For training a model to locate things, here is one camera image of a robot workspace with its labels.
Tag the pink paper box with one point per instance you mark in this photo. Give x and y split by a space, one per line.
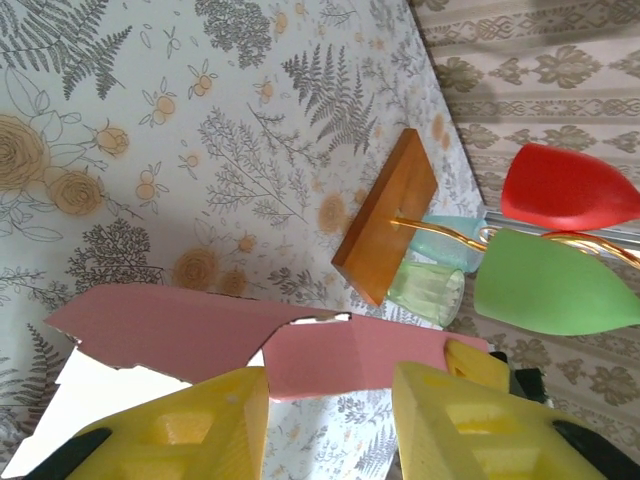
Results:
175 325

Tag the red plastic wine glass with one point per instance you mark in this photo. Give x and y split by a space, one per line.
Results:
560 190

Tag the floral table cover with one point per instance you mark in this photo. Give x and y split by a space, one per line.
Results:
150 150

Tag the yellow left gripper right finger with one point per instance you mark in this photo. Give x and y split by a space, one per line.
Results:
450 440

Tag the aluminium frame post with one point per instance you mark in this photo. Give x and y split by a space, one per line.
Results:
495 217

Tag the green plastic wine glass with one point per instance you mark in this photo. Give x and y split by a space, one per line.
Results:
540 285

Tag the green plastic tumbler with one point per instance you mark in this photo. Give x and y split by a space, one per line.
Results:
425 292

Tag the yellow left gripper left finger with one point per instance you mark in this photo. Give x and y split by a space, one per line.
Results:
200 430

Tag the blue plastic tumbler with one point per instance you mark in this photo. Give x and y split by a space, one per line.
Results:
445 245

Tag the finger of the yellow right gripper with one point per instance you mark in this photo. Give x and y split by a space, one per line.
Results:
475 367

